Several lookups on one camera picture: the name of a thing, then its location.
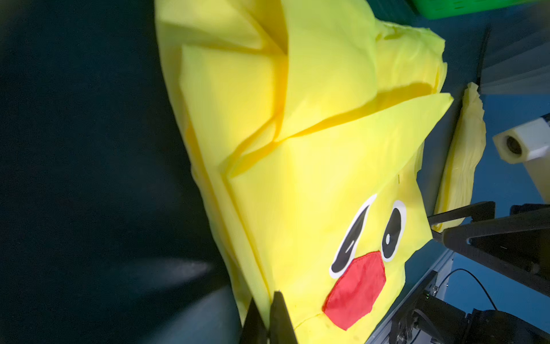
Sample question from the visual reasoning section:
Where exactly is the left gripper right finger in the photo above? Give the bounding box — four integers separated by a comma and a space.
269, 291, 298, 344

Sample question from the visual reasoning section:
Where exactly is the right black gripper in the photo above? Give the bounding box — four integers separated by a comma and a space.
428, 202, 549, 296

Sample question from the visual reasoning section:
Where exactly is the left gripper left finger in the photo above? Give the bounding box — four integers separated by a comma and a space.
239, 300, 269, 344

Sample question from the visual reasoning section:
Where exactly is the plain yellow raincoat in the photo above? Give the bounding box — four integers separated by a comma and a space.
435, 83, 486, 214

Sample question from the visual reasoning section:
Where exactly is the yellow duck face raincoat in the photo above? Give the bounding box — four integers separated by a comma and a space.
155, 1, 453, 343

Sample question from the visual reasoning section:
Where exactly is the green plastic mesh basket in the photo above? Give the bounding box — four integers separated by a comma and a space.
412, 0, 533, 19

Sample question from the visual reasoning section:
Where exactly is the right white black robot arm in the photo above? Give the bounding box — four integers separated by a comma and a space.
388, 202, 549, 343

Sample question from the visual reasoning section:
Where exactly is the back aluminium frame bar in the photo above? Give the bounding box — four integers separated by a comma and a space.
480, 3, 549, 95

